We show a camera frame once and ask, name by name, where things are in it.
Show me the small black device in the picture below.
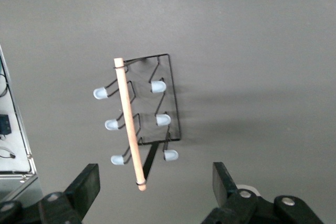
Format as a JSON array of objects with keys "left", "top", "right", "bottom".
[{"left": 0, "top": 114, "right": 12, "bottom": 135}]

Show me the white cable with black plug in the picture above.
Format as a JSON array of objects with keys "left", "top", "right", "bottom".
[{"left": 0, "top": 146, "right": 15, "bottom": 159}]

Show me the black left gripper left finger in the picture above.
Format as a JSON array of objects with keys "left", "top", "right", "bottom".
[{"left": 0, "top": 163, "right": 101, "bottom": 224}]

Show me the dark grey table mat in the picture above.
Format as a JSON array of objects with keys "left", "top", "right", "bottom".
[{"left": 0, "top": 0, "right": 336, "bottom": 224}]

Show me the white aluminium-framed side table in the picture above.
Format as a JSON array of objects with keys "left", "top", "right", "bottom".
[{"left": 0, "top": 42, "right": 39, "bottom": 204}]

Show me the black wire cup holder rack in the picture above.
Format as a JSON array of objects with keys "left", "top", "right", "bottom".
[{"left": 93, "top": 53, "right": 182, "bottom": 192}]

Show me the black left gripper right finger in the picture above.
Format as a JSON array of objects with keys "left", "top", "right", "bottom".
[{"left": 201, "top": 162, "right": 325, "bottom": 224}]

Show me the thin black cable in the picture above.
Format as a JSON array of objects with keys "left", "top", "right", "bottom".
[{"left": 0, "top": 73, "right": 8, "bottom": 98}]

